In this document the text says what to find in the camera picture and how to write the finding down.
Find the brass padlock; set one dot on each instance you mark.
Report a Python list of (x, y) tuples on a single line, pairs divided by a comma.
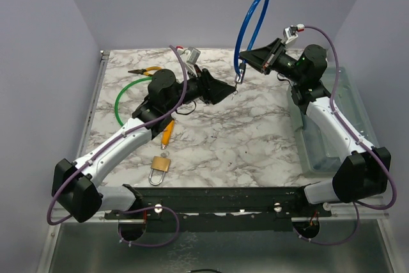
[(159, 167)]

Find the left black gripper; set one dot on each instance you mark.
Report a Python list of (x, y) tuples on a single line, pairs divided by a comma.
[(211, 90)]

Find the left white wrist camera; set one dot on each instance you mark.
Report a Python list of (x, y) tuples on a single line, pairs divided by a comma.
[(189, 56)]

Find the clear plastic bin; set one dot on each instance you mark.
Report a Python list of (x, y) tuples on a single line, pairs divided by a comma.
[(322, 141)]

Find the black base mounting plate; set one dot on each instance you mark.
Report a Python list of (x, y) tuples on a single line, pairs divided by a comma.
[(165, 210)]

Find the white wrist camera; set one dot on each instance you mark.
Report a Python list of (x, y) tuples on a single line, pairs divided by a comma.
[(290, 34), (189, 56)]

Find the orange utility knife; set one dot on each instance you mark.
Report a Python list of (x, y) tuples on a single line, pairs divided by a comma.
[(167, 133)]

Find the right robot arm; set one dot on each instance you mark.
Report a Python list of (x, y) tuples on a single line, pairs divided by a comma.
[(364, 167)]

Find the yellow handled pliers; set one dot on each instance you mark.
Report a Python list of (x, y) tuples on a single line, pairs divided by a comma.
[(145, 71)]

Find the green cable lock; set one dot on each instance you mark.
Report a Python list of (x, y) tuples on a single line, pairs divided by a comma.
[(120, 97)]

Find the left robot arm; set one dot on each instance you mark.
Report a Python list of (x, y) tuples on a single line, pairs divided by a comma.
[(75, 184)]

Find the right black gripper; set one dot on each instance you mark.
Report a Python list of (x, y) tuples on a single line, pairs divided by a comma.
[(265, 58)]

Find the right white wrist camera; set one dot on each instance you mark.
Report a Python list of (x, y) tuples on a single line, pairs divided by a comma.
[(290, 34)]

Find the aluminium rail frame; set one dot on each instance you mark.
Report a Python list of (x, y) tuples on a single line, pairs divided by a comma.
[(364, 169)]

